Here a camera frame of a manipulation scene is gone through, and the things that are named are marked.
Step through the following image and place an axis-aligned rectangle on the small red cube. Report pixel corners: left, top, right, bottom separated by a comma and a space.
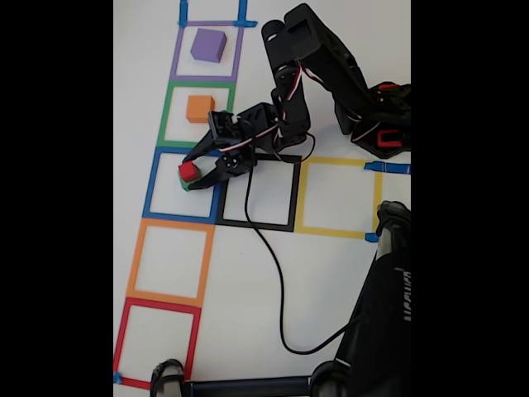
177, 160, 201, 183

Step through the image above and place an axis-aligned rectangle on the green square block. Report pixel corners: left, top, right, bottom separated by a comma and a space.
178, 173, 199, 194

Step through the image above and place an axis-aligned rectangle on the orange square block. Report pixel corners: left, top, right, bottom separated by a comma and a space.
185, 95, 217, 124

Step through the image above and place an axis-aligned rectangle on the large purple square block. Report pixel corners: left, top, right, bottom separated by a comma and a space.
190, 27, 228, 65

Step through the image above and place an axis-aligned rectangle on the black tripod stand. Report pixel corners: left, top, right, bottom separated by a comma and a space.
150, 200, 412, 397

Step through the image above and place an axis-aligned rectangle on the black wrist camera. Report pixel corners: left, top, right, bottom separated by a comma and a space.
217, 147, 258, 177

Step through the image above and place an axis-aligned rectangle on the green square frame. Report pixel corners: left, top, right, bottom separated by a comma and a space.
156, 80, 236, 151

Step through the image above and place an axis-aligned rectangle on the blue square frame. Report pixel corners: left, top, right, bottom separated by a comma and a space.
142, 146, 227, 226

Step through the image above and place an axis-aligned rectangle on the purple square frame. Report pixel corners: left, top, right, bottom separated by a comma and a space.
169, 20, 245, 84

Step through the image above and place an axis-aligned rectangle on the black square frame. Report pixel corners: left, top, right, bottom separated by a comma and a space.
214, 151, 302, 232

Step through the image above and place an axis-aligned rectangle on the orange square frame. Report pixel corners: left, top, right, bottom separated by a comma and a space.
126, 218, 217, 308

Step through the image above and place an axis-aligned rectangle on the yellow square frame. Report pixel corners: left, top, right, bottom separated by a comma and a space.
293, 155, 384, 241

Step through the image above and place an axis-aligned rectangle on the red square frame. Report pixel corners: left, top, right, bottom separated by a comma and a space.
113, 296, 203, 390

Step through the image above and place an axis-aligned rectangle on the black camera cable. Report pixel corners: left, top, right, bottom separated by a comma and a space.
244, 169, 365, 355

